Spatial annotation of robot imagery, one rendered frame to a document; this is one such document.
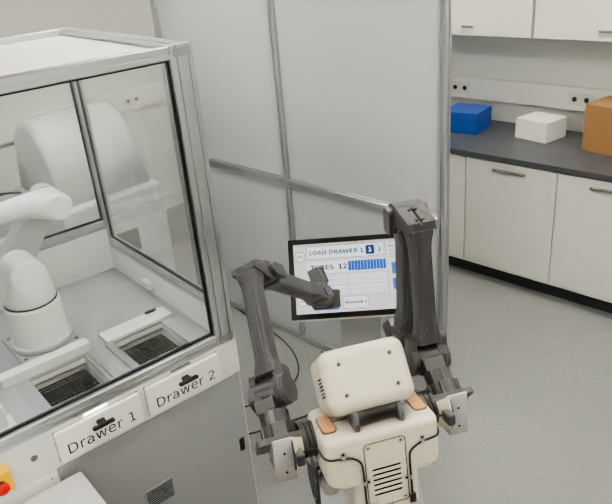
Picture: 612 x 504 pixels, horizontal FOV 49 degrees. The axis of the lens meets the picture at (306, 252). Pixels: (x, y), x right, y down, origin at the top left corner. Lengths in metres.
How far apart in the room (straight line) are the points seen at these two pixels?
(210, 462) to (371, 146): 1.59
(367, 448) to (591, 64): 3.63
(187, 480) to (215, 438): 0.18
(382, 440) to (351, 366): 0.18
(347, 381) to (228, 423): 1.17
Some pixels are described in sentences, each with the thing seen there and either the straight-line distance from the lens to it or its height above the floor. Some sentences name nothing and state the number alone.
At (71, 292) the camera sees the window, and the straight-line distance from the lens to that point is 2.13.
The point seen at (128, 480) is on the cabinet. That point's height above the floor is 0.60.
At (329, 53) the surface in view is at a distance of 3.29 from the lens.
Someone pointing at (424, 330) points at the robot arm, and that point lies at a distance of 1.74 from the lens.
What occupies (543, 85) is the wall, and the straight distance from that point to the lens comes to 4.90.
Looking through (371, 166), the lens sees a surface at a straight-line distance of 3.27.
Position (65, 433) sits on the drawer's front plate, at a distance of 2.29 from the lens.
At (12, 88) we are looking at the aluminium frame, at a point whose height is 1.96.
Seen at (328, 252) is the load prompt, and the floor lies 1.15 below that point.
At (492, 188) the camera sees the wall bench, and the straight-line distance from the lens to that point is 4.48.
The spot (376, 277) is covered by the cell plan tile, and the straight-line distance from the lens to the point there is 2.54.
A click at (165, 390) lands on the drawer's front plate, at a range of 2.39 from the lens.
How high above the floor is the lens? 2.27
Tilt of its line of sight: 26 degrees down
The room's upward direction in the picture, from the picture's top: 5 degrees counter-clockwise
